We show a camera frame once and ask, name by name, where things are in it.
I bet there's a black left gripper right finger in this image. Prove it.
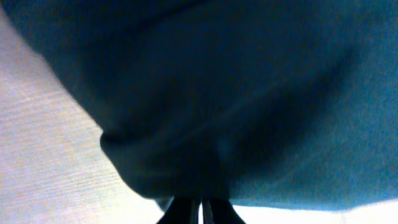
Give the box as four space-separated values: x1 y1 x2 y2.
201 199 246 224

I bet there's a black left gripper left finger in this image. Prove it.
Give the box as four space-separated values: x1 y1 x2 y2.
157 197 201 224

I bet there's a black leggings red waistband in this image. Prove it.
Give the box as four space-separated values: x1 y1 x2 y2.
1 0 397 210

